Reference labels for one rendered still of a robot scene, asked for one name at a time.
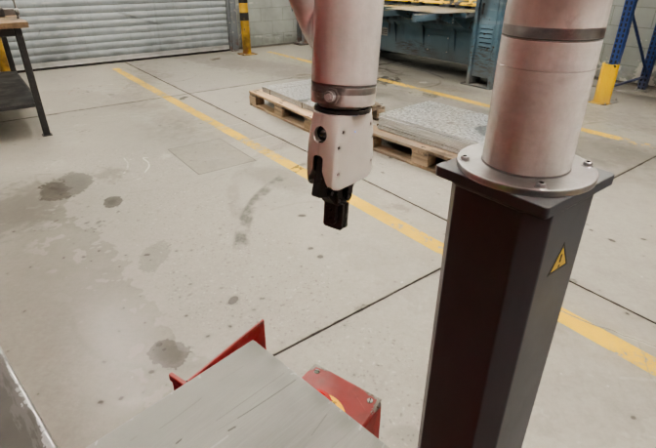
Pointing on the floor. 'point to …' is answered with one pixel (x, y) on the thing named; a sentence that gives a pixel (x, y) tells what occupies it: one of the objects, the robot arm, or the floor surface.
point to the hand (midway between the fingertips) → (336, 213)
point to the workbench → (17, 90)
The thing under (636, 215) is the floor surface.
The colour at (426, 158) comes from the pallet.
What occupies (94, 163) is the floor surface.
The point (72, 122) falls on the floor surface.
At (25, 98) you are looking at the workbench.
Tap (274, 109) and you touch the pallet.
